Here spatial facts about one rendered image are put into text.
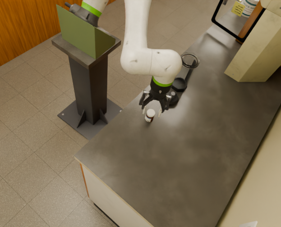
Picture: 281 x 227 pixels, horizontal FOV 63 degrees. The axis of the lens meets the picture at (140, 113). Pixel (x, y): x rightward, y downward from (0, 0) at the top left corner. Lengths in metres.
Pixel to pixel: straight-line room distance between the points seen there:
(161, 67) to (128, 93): 1.67
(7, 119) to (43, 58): 0.82
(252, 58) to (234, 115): 0.35
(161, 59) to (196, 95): 0.62
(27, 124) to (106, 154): 1.37
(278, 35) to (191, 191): 0.91
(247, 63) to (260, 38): 0.18
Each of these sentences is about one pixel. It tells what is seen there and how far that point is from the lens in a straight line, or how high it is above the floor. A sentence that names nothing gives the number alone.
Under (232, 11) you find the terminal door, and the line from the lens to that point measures 1.83.
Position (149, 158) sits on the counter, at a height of 0.94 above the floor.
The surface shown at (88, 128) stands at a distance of 2.26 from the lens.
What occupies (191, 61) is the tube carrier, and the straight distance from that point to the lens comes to 1.35.
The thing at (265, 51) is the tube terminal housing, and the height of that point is 1.21.
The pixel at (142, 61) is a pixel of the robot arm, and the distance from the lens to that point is 0.85.
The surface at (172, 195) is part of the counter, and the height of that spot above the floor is 0.94.
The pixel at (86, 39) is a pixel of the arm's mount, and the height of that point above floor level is 1.06.
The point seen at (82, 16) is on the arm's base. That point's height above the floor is 1.14.
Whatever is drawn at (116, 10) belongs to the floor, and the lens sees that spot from 3.57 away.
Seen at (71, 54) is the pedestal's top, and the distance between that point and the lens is 1.54.
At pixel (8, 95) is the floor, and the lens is 2.64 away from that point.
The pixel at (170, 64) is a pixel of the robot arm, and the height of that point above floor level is 1.41.
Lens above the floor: 2.01
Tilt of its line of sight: 57 degrees down
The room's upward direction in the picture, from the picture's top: 15 degrees clockwise
